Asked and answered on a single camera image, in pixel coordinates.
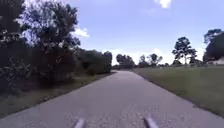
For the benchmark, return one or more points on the robot's own part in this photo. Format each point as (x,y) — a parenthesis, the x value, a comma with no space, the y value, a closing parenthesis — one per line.
(80,123)
(150,123)

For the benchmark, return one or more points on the grass strip beside wood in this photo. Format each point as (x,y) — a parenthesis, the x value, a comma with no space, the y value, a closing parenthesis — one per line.
(36,96)

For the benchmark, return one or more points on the dark tree beside building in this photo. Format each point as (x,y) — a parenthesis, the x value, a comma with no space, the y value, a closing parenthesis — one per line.
(215,45)

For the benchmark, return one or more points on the wide grass field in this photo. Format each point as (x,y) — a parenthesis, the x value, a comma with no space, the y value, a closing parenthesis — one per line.
(190,81)

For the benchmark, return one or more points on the pale building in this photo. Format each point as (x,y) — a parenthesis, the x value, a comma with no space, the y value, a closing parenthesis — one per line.
(220,61)

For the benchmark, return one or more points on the grey asphalt path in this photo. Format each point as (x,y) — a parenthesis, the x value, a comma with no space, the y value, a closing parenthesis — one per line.
(116,100)

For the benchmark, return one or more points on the lone spreading tree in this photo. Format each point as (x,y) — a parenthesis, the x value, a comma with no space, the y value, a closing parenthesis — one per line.
(182,46)

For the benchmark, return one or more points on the dense wood of trees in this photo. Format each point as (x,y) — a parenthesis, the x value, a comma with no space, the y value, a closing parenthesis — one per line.
(43,56)

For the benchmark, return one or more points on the distant row of trees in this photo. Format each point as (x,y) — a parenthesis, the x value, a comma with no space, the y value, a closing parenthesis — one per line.
(125,61)

